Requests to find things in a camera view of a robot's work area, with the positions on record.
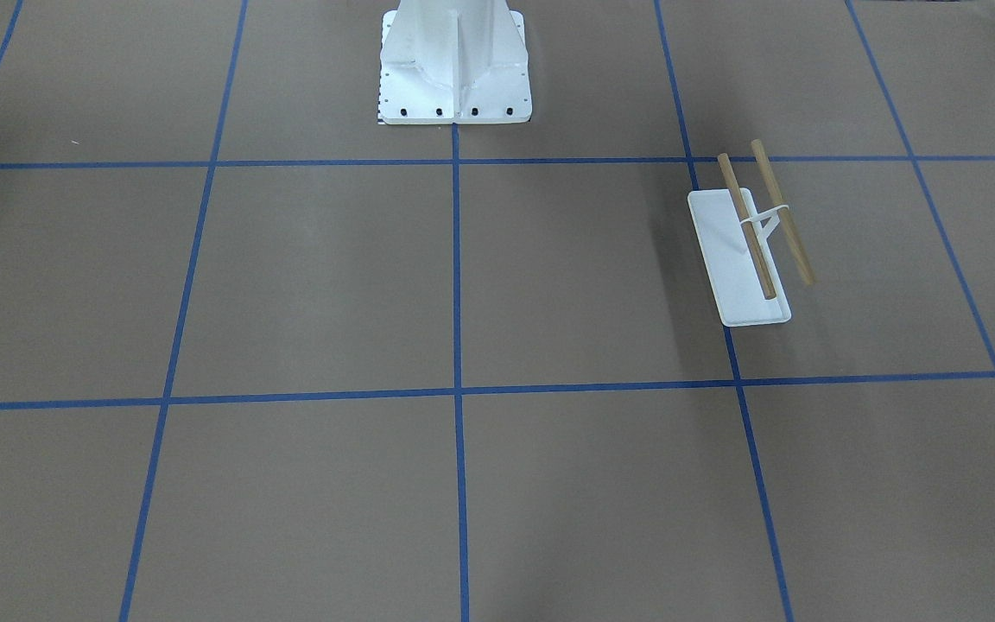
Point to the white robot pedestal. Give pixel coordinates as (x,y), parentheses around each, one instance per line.
(454,62)

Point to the white wooden towel rack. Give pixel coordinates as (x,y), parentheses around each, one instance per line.
(734,240)

